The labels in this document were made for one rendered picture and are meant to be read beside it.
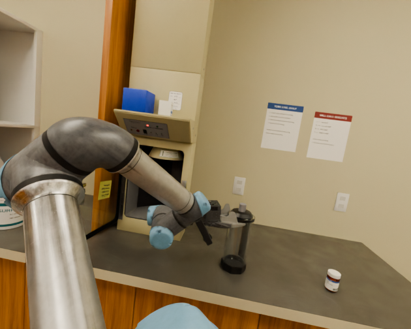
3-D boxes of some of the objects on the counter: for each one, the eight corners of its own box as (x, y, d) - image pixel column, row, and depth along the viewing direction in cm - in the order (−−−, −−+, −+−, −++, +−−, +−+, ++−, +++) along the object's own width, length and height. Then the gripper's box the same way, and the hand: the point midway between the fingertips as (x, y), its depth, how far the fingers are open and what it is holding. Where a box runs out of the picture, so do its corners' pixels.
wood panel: (136, 202, 149) (158, -26, 130) (140, 203, 149) (162, -26, 130) (89, 234, 101) (113, -122, 82) (96, 235, 100) (121, -122, 81)
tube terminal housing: (137, 212, 133) (150, 80, 123) (190, 221, 130) (207, 87, 120) (116, 229, 109) (130, 66, 98) (180, 241, 105) (201, 74, 95)
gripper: (191, 209, 76) (249, 210, 79) (188, 196, 91) (237, 197, 94) (190, 234, 77) (247, 233, 80) (187, 216, 93) (235, 216, 96)
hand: (239, 220), depth 88 cm, fingers closed on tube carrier, 9 cm apart
